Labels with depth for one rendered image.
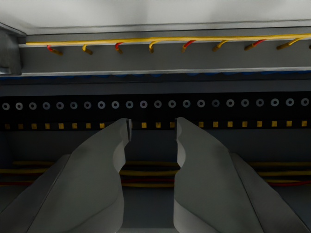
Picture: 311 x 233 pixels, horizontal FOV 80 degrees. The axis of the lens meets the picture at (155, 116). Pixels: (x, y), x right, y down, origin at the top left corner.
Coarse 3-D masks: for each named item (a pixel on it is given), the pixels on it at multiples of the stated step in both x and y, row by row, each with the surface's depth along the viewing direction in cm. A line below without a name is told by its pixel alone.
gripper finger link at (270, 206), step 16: (240, 160) 8; (240, 176) 7; (256, 176) 7; (256, 192) 7; (272, 192) 7; (256, 208) 6; (272, 208) 6; (288, 208) 6; (272, 224) 6; (288, 224) 6; (304, 224) 6
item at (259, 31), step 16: (112, 32) 12; (128, 32) 12; (144, 32) 12; (160, 32) 12; (176, 32) 12; (192, 32) 12; (208, 32) 12; (224, 32) 12; (240, 32) 11; (256, 32) 11; (272, 32) 11; (288, 32) 11; (304, 32) 11
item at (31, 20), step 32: (0, 0) 8; (32, 0) 8; (64, 0) 8; (96, 0) 8; (128, 0) 8; (160, 0) 8; (192, 0) 8; (224, 0) 8; (256, 0) 8; (288, 0) 8; (32, 32) 12; (64, 32) 12; (96, 32) 12; (0, 96) 27
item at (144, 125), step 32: (32, 96) 27; (64, 96) 27; (96, 96) 27; (128, 96) 27; (160, 96) 27; (192, 96) 27; (224, 96) 26; (256, 96) 26; (288, 96) 26; (0, 128) 28; (32, 128) 28; (64, 128) 28; (96, 128) 28; (160, 128) 27; (224, 128) 27; (256, 128) 27; (288, 128) 27
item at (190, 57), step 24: (24, 48) 13; (48, 48) 11; (72, 48) 13; (96, 48) 12; (120, 48) 12; (144, 48) 12; (168, 48) 12; (192, 48) 12; (216, 48) 11; (240, 48) 12; (264, 48) 12; (288, 48) 12; (24, 72) 13; (48, 72) 13; (72, 72) 13; (96, 72) 13; (120, 72) 13; (144, 72) 13; (168, 72) 13; (192, 72) 14; (216, 72) 14
